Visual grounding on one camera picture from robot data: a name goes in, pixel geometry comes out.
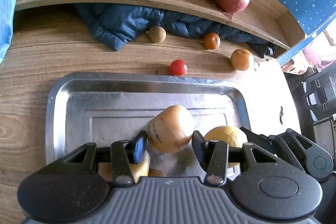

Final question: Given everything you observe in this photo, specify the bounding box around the yellow lemon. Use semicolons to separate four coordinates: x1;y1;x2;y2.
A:
204;125;248;168

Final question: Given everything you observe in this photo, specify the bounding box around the large orange persimmon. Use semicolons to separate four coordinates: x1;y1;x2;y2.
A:
231;49;254;71

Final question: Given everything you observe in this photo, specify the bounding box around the small orange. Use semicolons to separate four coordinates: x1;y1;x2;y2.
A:
203;33;221;50

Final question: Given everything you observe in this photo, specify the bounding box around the brown longan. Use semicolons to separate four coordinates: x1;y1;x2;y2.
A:
147;26;167;43

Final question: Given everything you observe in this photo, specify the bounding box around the metal baking tray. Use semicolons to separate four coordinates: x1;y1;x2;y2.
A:
45;72;250;162

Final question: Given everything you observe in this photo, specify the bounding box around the pink floral cushion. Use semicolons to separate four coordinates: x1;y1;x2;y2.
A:
280;48;336;76

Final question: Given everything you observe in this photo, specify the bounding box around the dark blue jacket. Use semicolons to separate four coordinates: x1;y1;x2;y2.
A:
76;3;277;58

